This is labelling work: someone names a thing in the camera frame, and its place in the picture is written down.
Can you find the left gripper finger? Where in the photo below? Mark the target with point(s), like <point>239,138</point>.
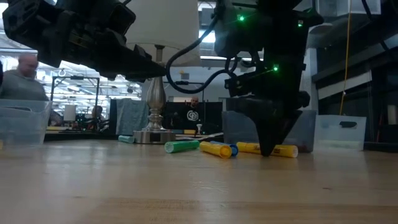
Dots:
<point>130,79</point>
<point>130,65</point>

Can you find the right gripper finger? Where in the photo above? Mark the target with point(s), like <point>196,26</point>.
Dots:
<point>273,130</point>
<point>236,105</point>

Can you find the yellow highlighter with black print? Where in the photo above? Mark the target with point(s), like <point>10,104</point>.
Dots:
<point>286,151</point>

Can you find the teal highlighter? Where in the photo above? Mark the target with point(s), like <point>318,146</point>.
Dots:
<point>126,139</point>

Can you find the green highlighter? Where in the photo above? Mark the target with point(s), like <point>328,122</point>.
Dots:
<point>183,146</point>

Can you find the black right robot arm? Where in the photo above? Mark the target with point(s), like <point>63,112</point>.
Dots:
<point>280,31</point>

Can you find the grey-blue curtain panel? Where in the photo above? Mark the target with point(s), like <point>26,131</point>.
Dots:
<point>130,115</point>

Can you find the blue highlighter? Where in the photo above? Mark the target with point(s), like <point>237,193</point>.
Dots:
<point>234,149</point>

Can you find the person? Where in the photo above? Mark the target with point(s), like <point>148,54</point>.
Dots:
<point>97,113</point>
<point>192,115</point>
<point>25,81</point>

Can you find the white shade silver table lamp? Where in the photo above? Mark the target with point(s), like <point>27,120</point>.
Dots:
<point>161,28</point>

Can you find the plain yellow highlighter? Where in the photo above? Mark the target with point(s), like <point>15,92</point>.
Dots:
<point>216,150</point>

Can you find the long ceiling light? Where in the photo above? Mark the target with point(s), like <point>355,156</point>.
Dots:
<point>217,58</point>

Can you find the clear plastic bin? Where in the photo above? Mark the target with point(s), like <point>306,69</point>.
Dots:
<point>342,133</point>
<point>21,124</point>

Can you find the grey ceiling unit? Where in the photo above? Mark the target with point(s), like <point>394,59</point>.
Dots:
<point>342,7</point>

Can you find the small white pedestal object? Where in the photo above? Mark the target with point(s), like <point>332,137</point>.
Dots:
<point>199,127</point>

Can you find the black rig frame with camera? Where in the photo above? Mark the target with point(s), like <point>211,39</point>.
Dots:
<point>186,82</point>

